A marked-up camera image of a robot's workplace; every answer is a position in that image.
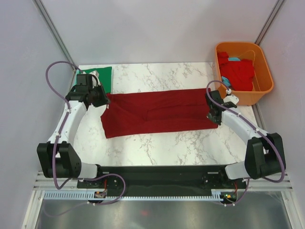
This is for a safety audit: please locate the dark red t shirt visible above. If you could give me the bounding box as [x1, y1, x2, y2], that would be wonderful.
[101, 88, 218, 138]

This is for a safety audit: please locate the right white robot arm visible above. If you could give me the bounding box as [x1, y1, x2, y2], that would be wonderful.
[205, 90, 286, 188]

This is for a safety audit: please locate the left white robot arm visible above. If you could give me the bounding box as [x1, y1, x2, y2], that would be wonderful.
[37, 71, 110, 187]

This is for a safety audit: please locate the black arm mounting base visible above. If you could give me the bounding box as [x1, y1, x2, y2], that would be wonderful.
[77, 165, 246, 195]

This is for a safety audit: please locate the folded green t shirt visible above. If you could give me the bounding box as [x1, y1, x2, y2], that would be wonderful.
[82, 67, 112, 93]

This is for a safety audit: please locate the light blue t shirt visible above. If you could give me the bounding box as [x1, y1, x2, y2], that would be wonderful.
[221, 57, 240, 87]

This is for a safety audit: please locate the bright red t shirt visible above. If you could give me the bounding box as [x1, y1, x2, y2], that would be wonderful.
[217, 52, 255, 91]

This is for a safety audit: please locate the orange plastic basket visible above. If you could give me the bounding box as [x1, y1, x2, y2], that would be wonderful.
[213, 42, 274, 106]

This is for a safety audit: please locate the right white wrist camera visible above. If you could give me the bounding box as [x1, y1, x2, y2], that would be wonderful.
[223, 89, 239, 105]

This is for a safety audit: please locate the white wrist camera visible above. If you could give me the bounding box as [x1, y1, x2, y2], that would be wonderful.
[223, 89, 239, 105]
[90, 70, 101, 86]

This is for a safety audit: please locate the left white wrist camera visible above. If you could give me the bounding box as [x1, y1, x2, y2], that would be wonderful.
[90, 70, 101, 86]

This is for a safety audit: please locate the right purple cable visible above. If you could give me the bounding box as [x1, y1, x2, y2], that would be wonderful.
[204, 80, 286, 208]

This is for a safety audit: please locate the purple cable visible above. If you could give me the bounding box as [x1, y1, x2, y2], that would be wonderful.
[204, 80, 286, 208]
[42, 61, 126, 218]

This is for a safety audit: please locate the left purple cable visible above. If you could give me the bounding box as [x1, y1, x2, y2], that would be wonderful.
[42, 61, 126, 218]

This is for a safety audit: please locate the aluminium rail profile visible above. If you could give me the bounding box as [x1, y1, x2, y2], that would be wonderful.
[33, 172, 293, 192]

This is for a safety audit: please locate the white slotted cable duct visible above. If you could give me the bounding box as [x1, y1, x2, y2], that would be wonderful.
[43, 189, 237, 202]

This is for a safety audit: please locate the left aluminium frame post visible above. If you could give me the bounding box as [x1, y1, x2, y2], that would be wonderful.
[32, 0, 75, 64]

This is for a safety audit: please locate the aluminium frame post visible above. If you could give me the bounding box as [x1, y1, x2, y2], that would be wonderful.
[254, 0, 286, 46]
[32, 0, 75, 64]

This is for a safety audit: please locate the right aluminium frame post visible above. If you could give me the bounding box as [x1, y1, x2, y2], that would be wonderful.
[254, 0, 286, 46]

